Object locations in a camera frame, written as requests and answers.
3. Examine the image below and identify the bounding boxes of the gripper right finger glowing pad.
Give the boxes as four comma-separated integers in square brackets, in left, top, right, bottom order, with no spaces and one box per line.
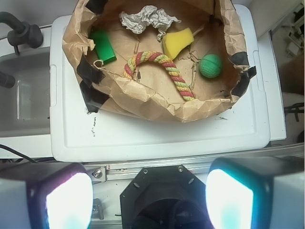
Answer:
[205,156,305,229]

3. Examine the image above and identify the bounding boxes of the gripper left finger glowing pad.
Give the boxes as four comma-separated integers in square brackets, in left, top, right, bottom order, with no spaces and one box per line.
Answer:
[0,162,93,229]

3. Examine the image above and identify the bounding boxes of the green block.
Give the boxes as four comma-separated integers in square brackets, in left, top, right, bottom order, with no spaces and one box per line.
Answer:
[90,30,117,64]

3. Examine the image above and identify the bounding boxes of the white plastic tray lid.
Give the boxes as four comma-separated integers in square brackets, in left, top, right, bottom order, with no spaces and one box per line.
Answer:
[50,4,271,162]

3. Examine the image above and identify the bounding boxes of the green ball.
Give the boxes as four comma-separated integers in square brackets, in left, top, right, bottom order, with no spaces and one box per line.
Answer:
[199,54,223,78]

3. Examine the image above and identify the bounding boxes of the brown paper bag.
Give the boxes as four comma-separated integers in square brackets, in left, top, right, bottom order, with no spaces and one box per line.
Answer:
[62,0,256,123]

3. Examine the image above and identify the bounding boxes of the yellow sponge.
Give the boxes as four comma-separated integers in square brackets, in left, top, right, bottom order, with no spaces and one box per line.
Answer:
[162,28,194,60]

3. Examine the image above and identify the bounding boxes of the crumpled white paper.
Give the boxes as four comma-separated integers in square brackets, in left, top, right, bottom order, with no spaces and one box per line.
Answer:
[119,5,182,42]

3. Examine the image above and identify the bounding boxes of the aluminium rail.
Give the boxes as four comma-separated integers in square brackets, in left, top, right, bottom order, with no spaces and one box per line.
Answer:
[84,143,305,184]

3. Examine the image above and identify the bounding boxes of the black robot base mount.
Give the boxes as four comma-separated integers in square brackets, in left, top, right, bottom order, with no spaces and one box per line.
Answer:
[120,165,213,229]

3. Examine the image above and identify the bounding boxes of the multicolour rope toy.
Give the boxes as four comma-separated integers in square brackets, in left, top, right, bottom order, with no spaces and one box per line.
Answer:
[123,51,195,102]

